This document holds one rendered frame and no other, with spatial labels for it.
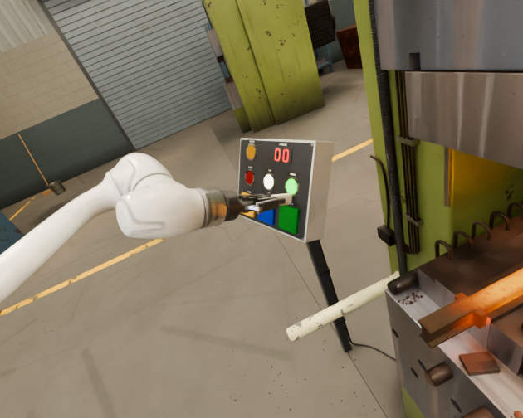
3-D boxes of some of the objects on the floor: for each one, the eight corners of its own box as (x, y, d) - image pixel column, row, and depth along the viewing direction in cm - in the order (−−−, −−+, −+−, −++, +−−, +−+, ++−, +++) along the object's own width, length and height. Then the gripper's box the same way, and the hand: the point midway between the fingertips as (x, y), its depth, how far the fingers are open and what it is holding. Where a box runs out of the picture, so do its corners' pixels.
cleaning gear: (32, 206, 646) (-21, 150, 571) (51, 187, 746) (8, 138, 672) (65, 191, 651) (16, 134, 577) (80, 175, 752) (40, 124, 677)
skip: (392, 69, 547) (387, 20, 504) (342, 69, 709) (335, 31, 666) (443, 46, 555) (443, -4, 512) (383, 51, 717) (378, 13, 674)
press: (249, 140, 491) (166, -75, 343) (236, 127, 597) (168, -42, 449) (358, 91, 506) (323, -134, 358) (325, 87, 612) (289, -89, 463)
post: (345, 352, 143) (285, 175, 88) (341, 346, 147) (281, 172, 91) (352, 349, 144) (295, 170, 88) (348, 342, 147) (291, 167, 92)
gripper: (204, 215, 70) (274, 206, 85) (233, 229, 61) (305, 216, 76) (205, 186, 69) (276, 182, 84) (234, 196, 59) (309, 189, 74)
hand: (281, 199), depth 77 cm, fingers closed
